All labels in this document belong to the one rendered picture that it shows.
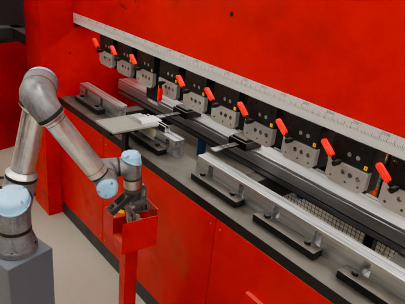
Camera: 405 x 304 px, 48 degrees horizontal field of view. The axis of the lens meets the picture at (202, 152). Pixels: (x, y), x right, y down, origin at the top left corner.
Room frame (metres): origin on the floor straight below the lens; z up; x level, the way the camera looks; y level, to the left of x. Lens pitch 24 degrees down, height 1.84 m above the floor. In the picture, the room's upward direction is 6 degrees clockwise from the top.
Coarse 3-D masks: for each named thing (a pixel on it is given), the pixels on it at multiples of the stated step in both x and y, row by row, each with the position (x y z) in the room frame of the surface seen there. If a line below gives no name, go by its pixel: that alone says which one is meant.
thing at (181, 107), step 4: (180, 104) 2.39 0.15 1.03; (176, 108) 2.37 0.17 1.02; (180, 108) 2.35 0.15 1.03; (184, 108) 2.34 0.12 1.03; (188, 108) 2.35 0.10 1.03; (176, 112) 2.34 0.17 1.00; (180, 112) 2.34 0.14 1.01; (184, 112) 2.31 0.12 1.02; (188, 112) 2.31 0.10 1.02; (192, 112) 2.33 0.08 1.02; (196, 112) 2.35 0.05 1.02; (156, 116) 2.24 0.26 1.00; (160, 116) 2.25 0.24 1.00; (164, 116) 2.26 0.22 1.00; (168, 116) 2.27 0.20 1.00; (184, 116) 2.31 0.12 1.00; (188, 116) 2.31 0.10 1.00; (192, 116) 2.33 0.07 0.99; (196, 116) 2.35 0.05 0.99
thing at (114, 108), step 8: (80, 88) 2.79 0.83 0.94; (88, 88) 2.71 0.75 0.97; (96, 88) 2.73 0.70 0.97; (88, 96) 2.71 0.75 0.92; (96, 96) 2.63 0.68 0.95; (104, 96) 2.59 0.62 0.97; (104, 104) 2.55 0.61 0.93; (112, 104) 2.48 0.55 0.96; (120, 104) 2.48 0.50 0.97; (112, 112) 2.48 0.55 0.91; (120, 112) 2.46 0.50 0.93
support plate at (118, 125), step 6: (138, 114) 2.26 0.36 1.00; (96, 120) 2.11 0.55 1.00; (102, 120) 2.12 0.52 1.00; (108, 120) 2.13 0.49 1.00; (114, 120) 2.14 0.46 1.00; (120, 120) 2.15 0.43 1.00; (126, 120) 2.16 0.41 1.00; (132, 120) 2.17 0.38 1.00; (102, 126) 2.06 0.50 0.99; (108, 126) 2.05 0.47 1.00; (114, 126) 2.06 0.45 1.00; (120, 126) 2.07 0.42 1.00; (126, 126) 2.07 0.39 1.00; (132, 126) 2.08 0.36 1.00; (138, 126) 2.09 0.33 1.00; (144, 126) 2.10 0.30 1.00; (150, 126) 2.12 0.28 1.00; (114, 132) 1.98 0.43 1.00; (120, 132) 2.00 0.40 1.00
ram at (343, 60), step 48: (96, 0) 2.61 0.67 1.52; (144, 0) 2.25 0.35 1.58; (192, 0) 1.98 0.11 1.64; (240, 0) 1.77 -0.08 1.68; (288, 0) 1.60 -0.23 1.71; (336, 0) 1.46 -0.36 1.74; (384, 0) 1.34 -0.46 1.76; (144, 48) 2.24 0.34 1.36; (192, 48) 1.96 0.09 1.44; (240, 48) 1.74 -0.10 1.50; (288, 48) 1.57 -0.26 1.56; (336, 48) 1.43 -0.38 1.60; (384, 48) 1.32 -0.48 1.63; (336, 96) 1.40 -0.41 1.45; (384, 96) 1.29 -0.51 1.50; (384, 144) 1.26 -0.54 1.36
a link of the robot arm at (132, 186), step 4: (124, 180) 1.56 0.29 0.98; (140, 180) 1.57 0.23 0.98; (124, 184) 1.56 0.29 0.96; (128, 184) 1.55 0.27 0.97; (132, 184) 1.55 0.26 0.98; (136, 184) 1.55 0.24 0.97; (140, 184) 1.57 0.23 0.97; (128, 188) 1.55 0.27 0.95; (132, 188) 1.55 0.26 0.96; (136, 188) 1.55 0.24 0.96
